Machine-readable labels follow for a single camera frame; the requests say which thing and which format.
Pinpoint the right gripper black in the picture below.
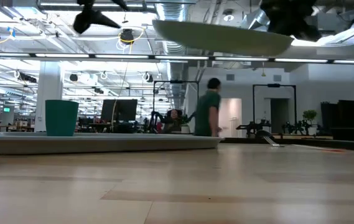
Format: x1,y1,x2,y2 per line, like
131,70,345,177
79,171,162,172
259,0,322,43

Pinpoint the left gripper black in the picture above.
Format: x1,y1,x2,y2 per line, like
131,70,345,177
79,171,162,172
72,0,129,35

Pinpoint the pale green plate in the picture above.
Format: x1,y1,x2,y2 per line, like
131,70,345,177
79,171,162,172
152,19,295,57

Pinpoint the teal plastic cup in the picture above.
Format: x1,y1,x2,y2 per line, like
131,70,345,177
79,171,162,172
45,99,80,137

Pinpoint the grey plastic tray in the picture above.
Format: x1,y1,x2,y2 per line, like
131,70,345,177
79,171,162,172
0,131,225,156

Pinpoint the small potted green plant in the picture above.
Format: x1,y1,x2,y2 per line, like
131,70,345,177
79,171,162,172
302,109,319,134

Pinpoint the long LED light bar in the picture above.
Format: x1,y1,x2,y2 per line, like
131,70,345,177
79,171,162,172
0,52,354,65

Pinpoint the black cabinet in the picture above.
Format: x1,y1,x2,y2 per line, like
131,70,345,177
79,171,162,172
320,100,354,141

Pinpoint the black computer monitor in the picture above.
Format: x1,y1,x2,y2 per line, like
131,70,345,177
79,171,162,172
100,99,138,123

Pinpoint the white square pillar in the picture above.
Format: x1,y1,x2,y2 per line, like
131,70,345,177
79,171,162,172
34,60,64,133

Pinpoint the person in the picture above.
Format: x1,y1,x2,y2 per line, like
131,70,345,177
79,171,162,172
193,77,223,138
163,108,184,134

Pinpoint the silver slanted ceiling duct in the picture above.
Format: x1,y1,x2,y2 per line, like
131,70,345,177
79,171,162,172
240,7,271,32

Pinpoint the black metal frame stand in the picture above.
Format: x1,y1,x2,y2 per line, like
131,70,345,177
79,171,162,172
252,83,297,133
152,80,200,134

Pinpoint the silver round ceiling duct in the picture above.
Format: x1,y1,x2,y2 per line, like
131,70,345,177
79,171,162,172
155,0,190,110

